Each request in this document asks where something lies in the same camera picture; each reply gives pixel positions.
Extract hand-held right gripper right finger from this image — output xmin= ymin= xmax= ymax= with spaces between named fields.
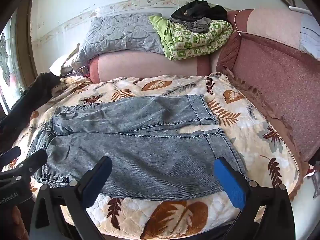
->
xmin=214 ymin=157 xmax=294 ymax=240

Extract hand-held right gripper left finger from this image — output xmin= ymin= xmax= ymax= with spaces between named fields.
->
xmin=29 ymin=156 xmax=113 ymax=240

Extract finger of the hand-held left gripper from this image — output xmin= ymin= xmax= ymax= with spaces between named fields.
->
xmin=0 ymin=146 xmax=22 ymax=167
xmin=0 ymin=149 xmax=48 ymax=181

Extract grey-blue denim pants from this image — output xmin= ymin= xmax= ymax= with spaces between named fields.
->
xmin=26 ymin=94 xmax=249 ymax=202

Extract cream leaf-print blanket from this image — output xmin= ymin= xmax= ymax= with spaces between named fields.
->
xmin=1 ymin=72 xmax=304 ymax=240

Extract dark jacket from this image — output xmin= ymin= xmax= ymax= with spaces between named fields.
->
xmin=0 ymin=72 xmax=62 ymax=135

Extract brown ruffled bed cover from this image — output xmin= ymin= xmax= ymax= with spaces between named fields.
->
xmin=220 ymin=72 xmax=310 ymax=202

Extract white pillow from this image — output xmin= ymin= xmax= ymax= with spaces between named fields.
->
xmin=49 ymin=55 xmax=73 ymax=77

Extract stained glass window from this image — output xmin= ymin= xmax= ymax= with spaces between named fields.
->
xmin=0 ymin=10 xmax=28 ymax=98

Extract green patterned quilt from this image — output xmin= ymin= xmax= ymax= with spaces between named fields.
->
xmin=149 ymin=15 xmax=234 ymax=61

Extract grey quilted pillow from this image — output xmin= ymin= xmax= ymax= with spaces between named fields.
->
xmin=75 ymin=12 xmax=167 ymax=64

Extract grey crumpled cloth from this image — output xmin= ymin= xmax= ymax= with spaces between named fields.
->
xmin=177 ymin=17 xmax=213 ymax=33

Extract light blue white cloth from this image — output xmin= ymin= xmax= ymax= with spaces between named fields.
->
xmin=299 ymin=14 xmax=320 ymax=60

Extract black clothing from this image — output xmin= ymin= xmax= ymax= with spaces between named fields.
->
xmin=171 ymin=0 xmax=228 ymax=23

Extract white cable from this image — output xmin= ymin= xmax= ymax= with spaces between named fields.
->
xmin=234 ymin=9 xmax=253 ymax=37

